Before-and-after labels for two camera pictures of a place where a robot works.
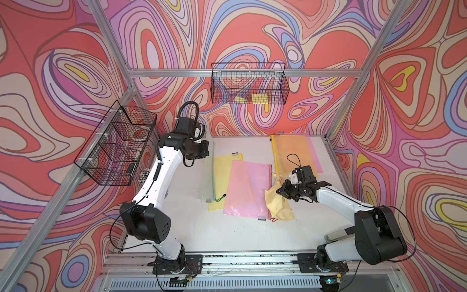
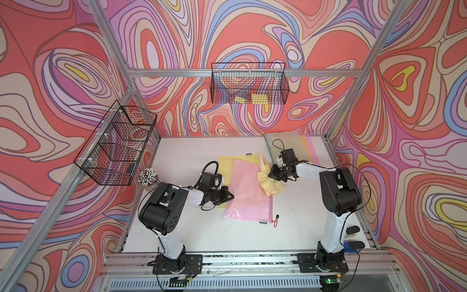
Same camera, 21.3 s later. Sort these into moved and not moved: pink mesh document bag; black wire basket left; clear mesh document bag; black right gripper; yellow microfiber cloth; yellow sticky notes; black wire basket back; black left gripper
Moved: yellow microfiber cloth; black right gripper; clear mesh document bag; black left gripper
Not moved: black wire basket back; pink mesh document bag; yellow sticky notes; black wire basket left
